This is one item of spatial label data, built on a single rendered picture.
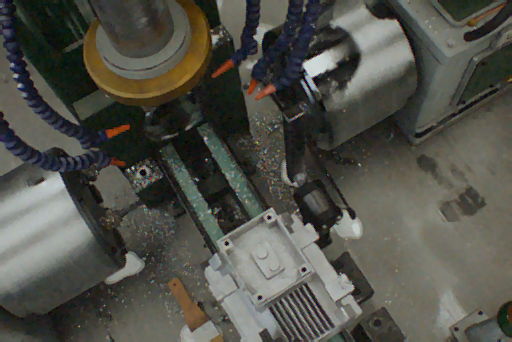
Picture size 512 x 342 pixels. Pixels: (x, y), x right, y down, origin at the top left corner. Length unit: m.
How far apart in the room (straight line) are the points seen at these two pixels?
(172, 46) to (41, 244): 0.38
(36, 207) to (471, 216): 0.86
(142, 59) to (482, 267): 0.82
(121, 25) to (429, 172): 0.80
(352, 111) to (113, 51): 0.43
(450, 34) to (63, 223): 0.71
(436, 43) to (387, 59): 0.09
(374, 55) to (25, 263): 0.66
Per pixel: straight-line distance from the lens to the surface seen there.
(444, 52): 1.02
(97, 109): 1.01
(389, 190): 1.27
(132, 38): 0.74
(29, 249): 0.96
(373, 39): 1.01
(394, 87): 1.04
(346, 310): 0.91
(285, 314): 0.88
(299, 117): 0.83
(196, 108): 1.13
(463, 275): 1.25
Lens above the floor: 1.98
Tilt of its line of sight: 68 degrees down
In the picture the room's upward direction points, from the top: 12 degrees counter-clockwise
